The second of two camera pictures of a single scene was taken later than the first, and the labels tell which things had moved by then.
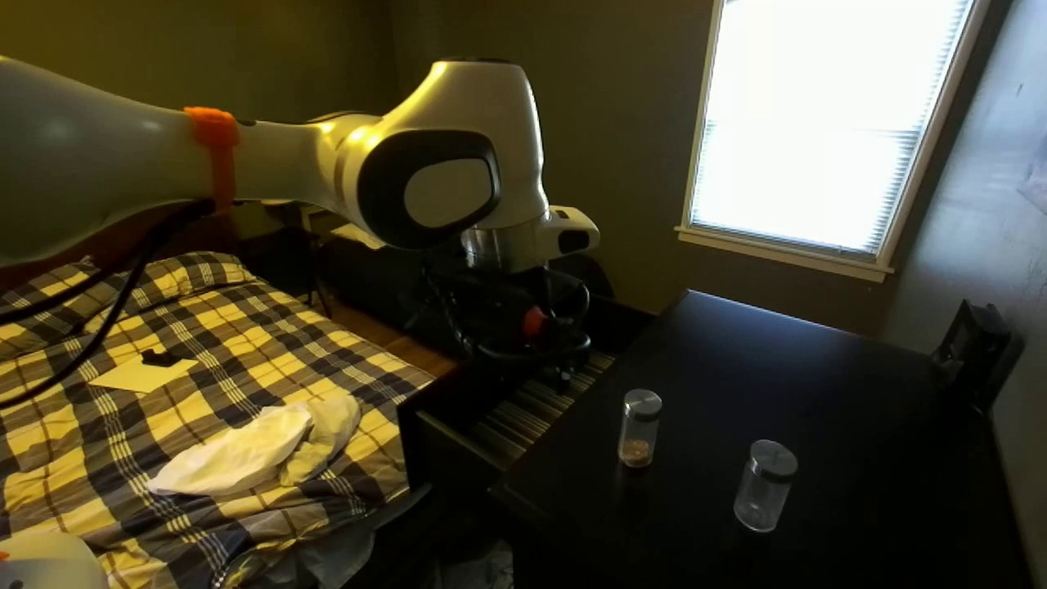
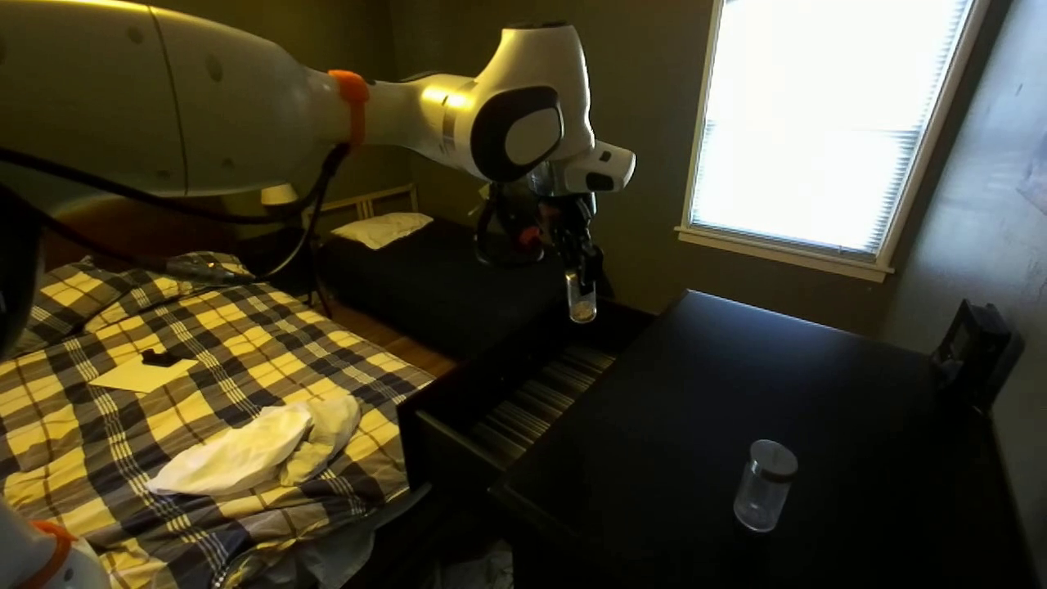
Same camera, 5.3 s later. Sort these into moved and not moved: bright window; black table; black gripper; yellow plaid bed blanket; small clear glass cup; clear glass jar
Moved: small clear glass cup; black gripper
Not moved: black table; bright window; yellow plaid bed blanket; clear glass jar
